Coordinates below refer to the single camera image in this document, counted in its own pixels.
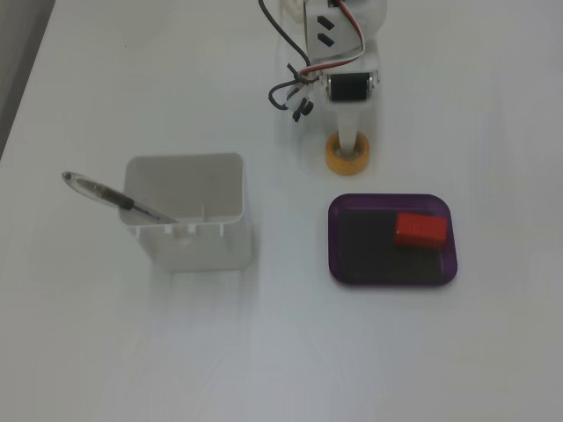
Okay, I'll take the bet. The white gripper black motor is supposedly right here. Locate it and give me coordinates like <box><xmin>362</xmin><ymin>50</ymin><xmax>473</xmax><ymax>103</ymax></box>
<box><xmin>323</xmin><ymin>47</ymin><xmax>383</xmax><ymax>158</ymax></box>

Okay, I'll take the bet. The yellow tape roll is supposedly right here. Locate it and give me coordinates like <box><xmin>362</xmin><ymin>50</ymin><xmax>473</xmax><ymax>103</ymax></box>
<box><xmin>325</xmin><ymin>131</ymin><xmax>371</xmax><ymax>178</ymax></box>

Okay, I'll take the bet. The red rectangular block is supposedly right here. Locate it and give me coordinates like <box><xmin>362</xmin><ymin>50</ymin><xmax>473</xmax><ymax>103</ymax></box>
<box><xmin>393</xmin><ymin>212</ymin><xmax>450</xmax><ymax>252</ymax></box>

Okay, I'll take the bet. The purple plastic tray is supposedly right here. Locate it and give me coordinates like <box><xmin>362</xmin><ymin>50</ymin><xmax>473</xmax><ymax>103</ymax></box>
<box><xmin>327</xmin><ymin>193</ymin><xmax>458</xmax><ymax>289</ymax></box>

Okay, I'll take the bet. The white plastic container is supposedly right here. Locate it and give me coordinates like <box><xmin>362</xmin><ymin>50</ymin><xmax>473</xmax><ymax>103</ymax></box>
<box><xmin>118</xmin><ymin>152</ymin><xmax>255</xmax><ymax>273</ymax></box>

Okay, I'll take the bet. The clear black ballpoint pen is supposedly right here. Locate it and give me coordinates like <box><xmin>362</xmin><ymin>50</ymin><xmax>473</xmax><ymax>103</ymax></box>
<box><xmin>61</xmin><ymin>171</ymin><xmax>179</xmax><ymax>225</ymax></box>

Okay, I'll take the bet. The red white servo wire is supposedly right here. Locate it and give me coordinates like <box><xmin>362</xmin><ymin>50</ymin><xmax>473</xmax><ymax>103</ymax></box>
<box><xmin>302</xmin><ymin>0</ymin><xmax>369</xmax><ymax>79</ymax></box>

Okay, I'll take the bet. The black cable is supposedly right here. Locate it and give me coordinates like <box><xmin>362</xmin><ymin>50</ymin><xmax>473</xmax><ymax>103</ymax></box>
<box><xmin>258</xmin><ymin>0</ymin><xmax>316</xmax><ymax>123</ymax></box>

